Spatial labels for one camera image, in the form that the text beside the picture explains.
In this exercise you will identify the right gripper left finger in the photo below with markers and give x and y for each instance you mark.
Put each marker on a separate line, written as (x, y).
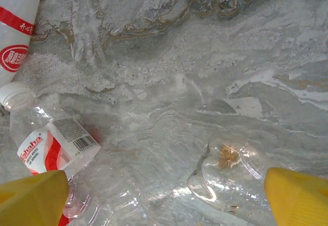
(30, 200)

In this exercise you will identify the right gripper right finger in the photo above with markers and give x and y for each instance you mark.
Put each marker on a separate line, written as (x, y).
(297, 200)

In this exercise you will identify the clear bottle red white label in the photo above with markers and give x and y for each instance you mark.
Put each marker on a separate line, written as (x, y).
(38, 144)

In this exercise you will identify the crushed clear bottle without label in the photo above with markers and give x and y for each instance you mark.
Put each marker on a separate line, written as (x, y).
(230, 185)

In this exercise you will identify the white opaque bottle red cap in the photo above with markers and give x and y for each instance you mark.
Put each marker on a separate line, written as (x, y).
(15, 10)

